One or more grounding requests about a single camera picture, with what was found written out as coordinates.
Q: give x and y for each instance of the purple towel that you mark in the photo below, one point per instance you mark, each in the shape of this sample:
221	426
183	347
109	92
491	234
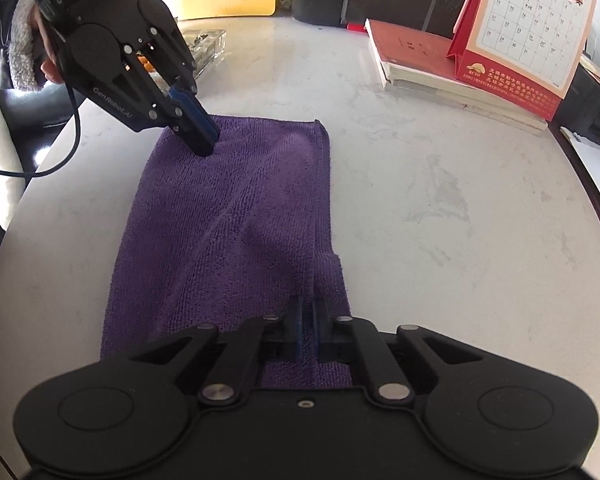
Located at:
219	240

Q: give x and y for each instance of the person's left hand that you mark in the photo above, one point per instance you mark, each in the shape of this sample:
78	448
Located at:
49	72

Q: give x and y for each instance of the person's left forearm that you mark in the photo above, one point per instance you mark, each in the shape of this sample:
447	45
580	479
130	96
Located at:
22	35

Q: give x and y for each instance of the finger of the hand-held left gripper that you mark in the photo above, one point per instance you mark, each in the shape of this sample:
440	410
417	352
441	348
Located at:
199	115
194	140

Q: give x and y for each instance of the glass ashtray with peels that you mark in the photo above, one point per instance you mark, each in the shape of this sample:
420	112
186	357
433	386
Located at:
204	45

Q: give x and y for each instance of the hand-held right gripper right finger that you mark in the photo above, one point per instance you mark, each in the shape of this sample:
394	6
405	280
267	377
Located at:
321	335

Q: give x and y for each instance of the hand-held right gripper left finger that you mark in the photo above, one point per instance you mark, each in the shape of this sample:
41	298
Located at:
298	332

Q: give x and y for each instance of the red and white desk calendar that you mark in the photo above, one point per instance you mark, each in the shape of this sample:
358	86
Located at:
525	25

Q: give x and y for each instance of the black printer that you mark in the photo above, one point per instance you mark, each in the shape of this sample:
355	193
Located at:
595	105

